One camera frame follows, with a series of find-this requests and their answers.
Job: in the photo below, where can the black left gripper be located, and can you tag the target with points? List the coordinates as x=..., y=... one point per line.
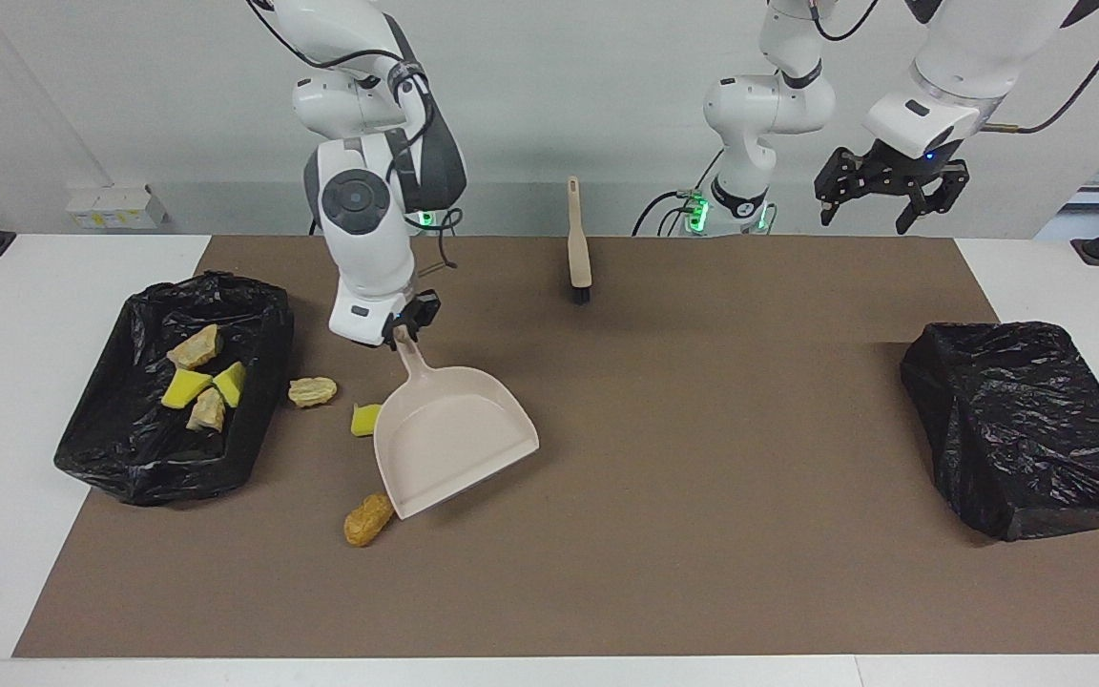
x=904, y=170

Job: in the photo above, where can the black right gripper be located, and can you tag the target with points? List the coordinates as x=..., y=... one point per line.
x=421, y=307

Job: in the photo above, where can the notched yellow sponge piece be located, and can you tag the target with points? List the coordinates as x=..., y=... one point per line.
x=364, y=421

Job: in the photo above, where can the beige plastic dustpan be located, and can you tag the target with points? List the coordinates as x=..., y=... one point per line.
x=454, y=429

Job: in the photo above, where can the pale bread piece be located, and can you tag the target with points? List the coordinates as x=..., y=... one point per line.
x=312, y=391

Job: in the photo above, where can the small yellow sponge piece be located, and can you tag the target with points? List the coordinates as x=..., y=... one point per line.
x=231, y=384

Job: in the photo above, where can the beige hand brush black bristles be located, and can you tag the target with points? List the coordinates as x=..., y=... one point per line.
x=579, y=258

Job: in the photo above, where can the brown bread roll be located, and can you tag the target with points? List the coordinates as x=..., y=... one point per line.
x=368, y=521

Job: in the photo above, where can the ridged tan bread chunk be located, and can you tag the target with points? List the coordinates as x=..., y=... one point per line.
x=195, y=348

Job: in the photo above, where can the greyish bread chunk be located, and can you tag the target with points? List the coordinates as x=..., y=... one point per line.
x=207, y=410

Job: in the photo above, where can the wedge yellow sponge piece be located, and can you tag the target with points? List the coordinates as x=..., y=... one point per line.
x=184, y=389

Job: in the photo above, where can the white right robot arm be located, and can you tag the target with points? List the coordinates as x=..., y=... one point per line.
x=363, y=258

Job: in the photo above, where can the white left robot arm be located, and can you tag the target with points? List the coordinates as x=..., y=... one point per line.
x=769, y=105

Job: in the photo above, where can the bin with black plastic bag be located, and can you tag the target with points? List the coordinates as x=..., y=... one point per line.
x=130, y=458
x=1036, y=429

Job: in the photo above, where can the white power socket boxes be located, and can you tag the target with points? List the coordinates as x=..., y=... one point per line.
x=115, y=205

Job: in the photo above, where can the brown table mat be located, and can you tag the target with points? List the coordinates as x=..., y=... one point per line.
x=702, y=572

